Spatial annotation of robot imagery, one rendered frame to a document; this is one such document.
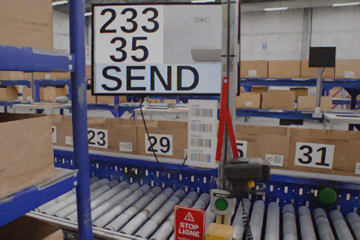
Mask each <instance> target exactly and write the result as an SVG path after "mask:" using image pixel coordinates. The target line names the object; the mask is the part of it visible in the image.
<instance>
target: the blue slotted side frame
mask: <svg viewBox="0 0 360 240"><path fill-rule="evenodd" d="M53 157H54V165H55V167H56V168H59V167H60V168H61V169H69V170H74V159H73V151H63V150H57V149H53ZM55 158H56V162H55ZM63 159H64V163H63ZM71 160H72V164H71ZM96 164H98V168H97V167H96ZM160 164H161V166H162V167H163V168H164V169H166V170H168V171H172V172H174V171H178V170H179V169H180V167H181V166H182V165H180V164H174V163H163V162H160ZM106 165H107V169H106ZM116 167H117V171H116ZM125 168H127V172H125ZM132 168H135V171H132ZM136 169H137V174H136ZM89 170H90V178H94V177H95V176H97V177H99V179H100V180H101V179H103V178H107V179H108V180H109V182H110V181H112V180H118V182H119V184H120V183H121V182H123V181H126V182H128V183H129V185H132V184H133V183H137V184H138V185H139V187H140V188H141V187H142V186H144V185H148V186H149V187H150V190H152V189H153V188H154V187H160V188H161V190H162V192H163V191H164V190H165V189H167V188H170V189H172V190H173V191H174V193H175V192H176V191H177V190H180V189H182V190H184V192H185V197H186V196H187V195H188V193H189V192H191V191H194V192H196V193H197V195H198V198H197V200H198V199H199V198H200V196H201V195H202V194H203V193H207V194H209V195H210V189H212V180H211V176H212V175H213V174H215V176H216V177H218V168H215V169H213V168H207V167H196V166H190V165H183V167H182V169H181V170H180V171H179V172H176V173H169V172H166V171H164V170H163V169H162V168H161V167H160V166H159V164H158V163H157V162H152V161H146V160H135V159H129V158H118V157H112V156H101V155H100V154H89ZM146 171H148V175H146ZM93 172H94V176H93ZM157 172H159V176H158V177H157ZM168 173H169V174H170V178H168ZM102 174H103V178H102ZM111 175H112V179H111ZM163 175H164V176H163ZM179 175H181V180H180V179H179ZM174 176H175V177H174ZM192 176H193V181H192ZM120 177H122V181H121V179H120ZM131 178H132V183H131ZM186 178H187V179H186ZM204 178H206V183H205V182H204ZM198 179H199V180H198ZM141 180H142V184H141ZM210 180H211V181H210ZM136 181H137V182H136ZM151 181H153V186H152V185H151ZM163 183H164V188H163ZM253 183H263V184H265V185H266V188H265V189H264V190H262V191H260V192H257V193H254V194H251V199H249V195H248V196H243V197H242V199H244V198H245V199H248V200H249V201H250V203H251V205H250V208H249V213H253V207H254V203H255V201H257V200H261V201H262V196H265V201H263V202H264V204H265V209H264V215H267V212H268V206H269V204H270V203H272V202H274V203H276V199H277V198H279V203H277V204H278V205H279V206H280V211H279V217H283V206H284V205H286V204H290V205H291V200H292V199H293V200H294V201H293V205H292V206H293V207H294V212H295V217H296V220H298V219H299V218H298V209H299V208H300V207H301V206H306V202H307V201H309V206H308V209H309V211H310V215H311V218H312V222H315V219H314V211H315V210H316V209H317V208H321V204H319V203H316V196H314V193H315V190H317V188H318V185H326V186H331V187H339V195H338V201H337V205H336V206H335V205H324V207H323V209H324V211H325V213H326V215H327V217H328V218H327V219H328V222H329V224H330V225H333V224H332V222H331V220H330V217H329V214H330V212H332V211H333V210H337V209H338V205H339V206H340V208H339V211H340V212H341V213H342V216H343V219H344V220H345V222H346V225H347V227H350V226H349V224H348V223H347V222H348V221H347V219H346V216H347V214H348V213H350V212H354V207H357V211H356V214H357V215H358V216H359V217H360V183H357V182H351V181H349V182H346V181H337V180H326V179H322V180H321V179H316V178H306V177H300V176H284V175H279V174H271V175H270V178H269V180H260V181H253ZM157 184H158V185H157ZM174 184H175V190H174ZM271 185H272V186H273V190H272V191H270V187H271ZM185 186H187V190H185ZM198 187H199V192H197V188H198ZM285 187H287V193H286V192H285ZM278 188H279V189H278ZM300 189H302V194H300ZM311 189H314V192H311ZM204 190H205V191H204ZM293 190H294V191H293ZM308 192H309V193H308ZM347 194H349V195H350V196H349V200H347ZM339 196H341V197H339ZM185 197H184V198H185ZM210 197H211V196H210ZM356 197H357V199H356ZM184 198H183V199H184ZM270 199H271V200H270ZM197 200H196V201H195V203H196V202H197ZM195 203H194V204H195ZM299 203H301V204H299ZM314 205H316V206H314ZM330 207H331V208H330ZM346 208H347V210H346Z"/></svg>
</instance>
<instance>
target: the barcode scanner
mask: <svg viewBox="0 0 360 240"><path fill-rule="evenodd" d="M224 172H225V177H226V179H227V180H228V181H230V183H231V187H232V189H233V192H230V194H229V198H238V197H243V196H248V195H249V190H250V187H254V183H253V181H260V180H269V178H270V175H271V164H270V163H269V160H262V159H261V158H250V157H240V158H232V159H231V160H228V161H227V163H226V164H225V166H224Z"/></svg>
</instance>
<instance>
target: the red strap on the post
mask: <svg viewBox="0 0 360 240"><path fill-rule="evenodd" d="M228 84H229V77H223V83H222V95H221V102H220V114H219V128H218V135H217V147H216V154H215V161H219V162H220V161H221V153H222V141H223V134H224V122H225V120H226V125H227V129H228V134H229V140H230V144H231V148H232V152H233V157H234V158H240V157H239V151H238V148H237V143H236V139H235V134H234V130H233V125H232V121H231V116H230V111H229V108H227V107H226V103H227V96H228Z"/></svg>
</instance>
